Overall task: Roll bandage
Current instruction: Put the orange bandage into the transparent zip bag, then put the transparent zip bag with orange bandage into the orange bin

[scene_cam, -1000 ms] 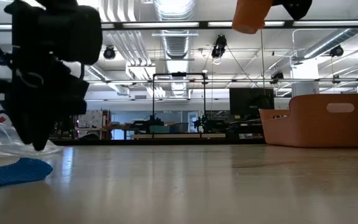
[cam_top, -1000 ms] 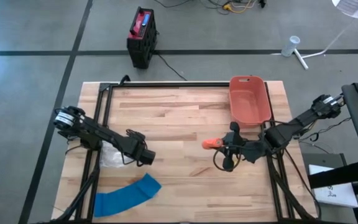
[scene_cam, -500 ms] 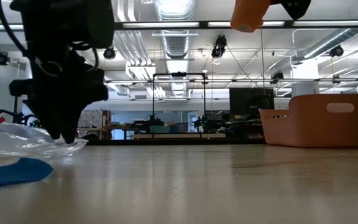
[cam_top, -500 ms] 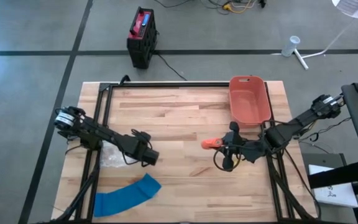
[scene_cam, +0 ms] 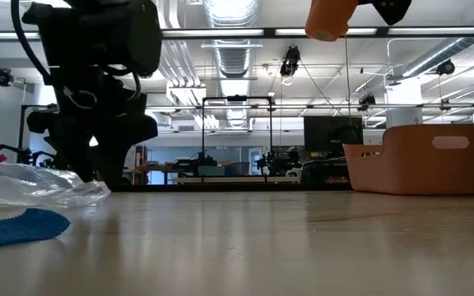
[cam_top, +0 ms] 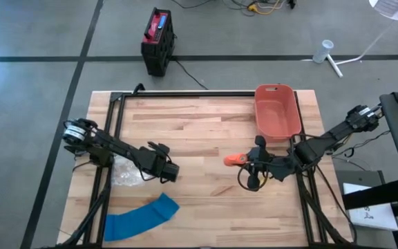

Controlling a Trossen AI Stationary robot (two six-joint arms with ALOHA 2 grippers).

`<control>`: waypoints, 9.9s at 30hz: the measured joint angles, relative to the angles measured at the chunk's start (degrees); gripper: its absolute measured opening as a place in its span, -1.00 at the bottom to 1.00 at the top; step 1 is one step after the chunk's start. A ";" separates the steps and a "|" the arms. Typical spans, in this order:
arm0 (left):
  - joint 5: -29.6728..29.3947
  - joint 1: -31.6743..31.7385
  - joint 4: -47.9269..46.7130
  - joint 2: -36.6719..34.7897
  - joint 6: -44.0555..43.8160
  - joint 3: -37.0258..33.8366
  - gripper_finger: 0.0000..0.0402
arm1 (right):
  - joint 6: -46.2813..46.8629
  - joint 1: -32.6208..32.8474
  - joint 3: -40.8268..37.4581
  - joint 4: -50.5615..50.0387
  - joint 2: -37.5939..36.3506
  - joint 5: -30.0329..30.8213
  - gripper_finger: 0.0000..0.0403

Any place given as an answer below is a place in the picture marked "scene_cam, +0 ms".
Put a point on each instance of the orange elastic bandage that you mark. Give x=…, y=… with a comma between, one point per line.
x=329, y=16

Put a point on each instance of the grey storage bin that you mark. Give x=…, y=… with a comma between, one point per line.
x=237, y=169

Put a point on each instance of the orange plastic bin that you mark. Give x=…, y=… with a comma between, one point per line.
x=418, y=168

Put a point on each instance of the black background rig frame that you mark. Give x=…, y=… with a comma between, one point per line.
x=22, y=123
x=237, y=98

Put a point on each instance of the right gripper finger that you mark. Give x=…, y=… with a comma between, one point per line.
x=389, y=10

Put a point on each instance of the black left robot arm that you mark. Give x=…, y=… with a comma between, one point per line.
x=109, y=37

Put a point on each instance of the teal storage box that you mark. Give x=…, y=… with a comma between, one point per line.
x=211, y=170

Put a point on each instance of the background wooden workbench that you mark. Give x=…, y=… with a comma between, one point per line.
x=278, y=179

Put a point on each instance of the black ceiling spotlight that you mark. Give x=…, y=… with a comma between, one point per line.
x=290, y=61
x=446, y=67
x=366, y=100
x=4, y=77

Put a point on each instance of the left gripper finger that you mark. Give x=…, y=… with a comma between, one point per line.
x=113, y=160
x=78, y=156

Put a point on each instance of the black monitor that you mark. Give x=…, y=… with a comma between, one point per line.
x=327, y=133

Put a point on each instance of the black metal table frame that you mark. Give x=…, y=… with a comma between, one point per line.
x=220, y=187

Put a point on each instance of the silver ribbed ventilation duct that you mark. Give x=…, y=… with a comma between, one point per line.
x=438, y=53
x=233, y=61

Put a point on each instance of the white board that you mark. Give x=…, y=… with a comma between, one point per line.
x=131, y=156

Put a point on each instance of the blue elastic bandage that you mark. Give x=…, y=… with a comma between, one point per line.
x=19, y=228

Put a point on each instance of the black overhead crossbar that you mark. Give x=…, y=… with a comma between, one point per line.
x=220, y=33

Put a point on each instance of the background black robot rig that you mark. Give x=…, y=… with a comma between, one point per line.
x=23, y=155

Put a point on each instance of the clear plastic bag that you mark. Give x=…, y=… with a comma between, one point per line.
x=35, y=189

